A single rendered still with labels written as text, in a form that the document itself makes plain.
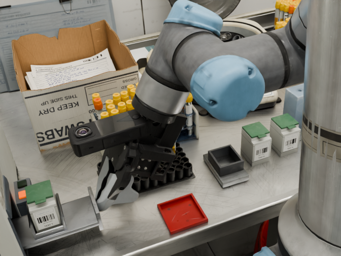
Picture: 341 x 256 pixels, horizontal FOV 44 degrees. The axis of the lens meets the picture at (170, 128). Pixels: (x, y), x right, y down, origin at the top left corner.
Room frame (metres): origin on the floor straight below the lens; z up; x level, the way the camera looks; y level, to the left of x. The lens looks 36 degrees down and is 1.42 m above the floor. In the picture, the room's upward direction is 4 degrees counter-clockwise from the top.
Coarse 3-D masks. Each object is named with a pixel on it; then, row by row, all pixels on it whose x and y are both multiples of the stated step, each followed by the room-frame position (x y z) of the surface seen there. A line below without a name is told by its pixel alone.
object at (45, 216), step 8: (48, 200) 0.46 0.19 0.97; (32, 208) 0.45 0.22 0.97; (40, 208) 0.44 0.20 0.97; (48, 208) 0.45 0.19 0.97; (56, 208) 0.45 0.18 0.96; (32, 216) 0.44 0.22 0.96; (40, 216) 0.44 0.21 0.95; (48, 216) 0.45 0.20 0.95; (56, 216) 0.45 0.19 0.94; (40, 224) 0.44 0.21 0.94; (48, 224) 0.45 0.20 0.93; (56, 224) 0.45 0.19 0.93; (40, 232) 0.44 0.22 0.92
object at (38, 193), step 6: (48, 180) 0.49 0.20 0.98; (30, 186) 0.48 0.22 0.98; (36, 186) 0.48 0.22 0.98; (42, 186) 0.48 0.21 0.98; (48, 186) 0.48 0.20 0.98; (30, 192) 0.47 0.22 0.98; (36, 192) 0.47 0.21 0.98; (42, 192) 0.47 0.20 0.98; (48, 192) 0.47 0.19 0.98; (30, 198) 0.46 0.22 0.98; (36, 198) 0.46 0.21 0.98; (42, 198) 0.45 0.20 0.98; (36, 204) 0.44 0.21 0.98
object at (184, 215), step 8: (176, 200) 0.53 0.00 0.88; (184, 200) 0.53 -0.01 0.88; (192, 200) 0.53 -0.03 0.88; (160, 208) 0.51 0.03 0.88; (168, 208) 0.51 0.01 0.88; (176, 208) 0.51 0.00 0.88; (184, 208) 0.51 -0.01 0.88; (192, 208) 0.51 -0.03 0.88; (200, 208) 0.50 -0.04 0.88; (168, 216) 0.49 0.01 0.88; (176, 216) 0.49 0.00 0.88; (184, 216) 0.49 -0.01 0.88; (192, 216) 0.49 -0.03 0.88; (200, 216) 0.49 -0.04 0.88; (168, 224) 0.47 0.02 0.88; (176, 224) 0.48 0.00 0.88; (184, 224) 0.47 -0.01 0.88; (192, 224) 0.47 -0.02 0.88; (200, 224) 0.47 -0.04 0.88; (176, 232) 0.46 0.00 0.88
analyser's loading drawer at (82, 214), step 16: (64, 208) 0.50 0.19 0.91; (80, 208) 0.49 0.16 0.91; (96, 208) 0.47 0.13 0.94; (16, 224) 0.47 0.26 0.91; (32, 224) 0.44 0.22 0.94; (64, 224) 0.45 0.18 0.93; (80, 224) 0.46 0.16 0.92; (96, 224) 0.46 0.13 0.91; (32, 240) 0.43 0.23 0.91; (48, 240) 0.43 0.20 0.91
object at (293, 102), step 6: (300, 84) 0.73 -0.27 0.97; (288, 90) 0.71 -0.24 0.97; (294, 90) 0.71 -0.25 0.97; (300, 90) 0.71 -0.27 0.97; (288, 96) 0.71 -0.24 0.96; (294, 96) 0.69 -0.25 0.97; (300, 96) 0.69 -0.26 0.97; (288, 102) 0.71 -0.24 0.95; (294, 102) 0.69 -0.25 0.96; (300, 102) 0.69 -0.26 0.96; (288, 108) 0.71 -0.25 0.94; (294, 108) 0.69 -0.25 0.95; (300, 108) 0.69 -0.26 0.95; (294, 114) 0.69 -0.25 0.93; (300, 114) 0.69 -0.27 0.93; (300, 120) 0.69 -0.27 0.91; (300, 126) 0.69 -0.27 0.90; (300, 132) 0.69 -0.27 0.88; (300, 138) 0.67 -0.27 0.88
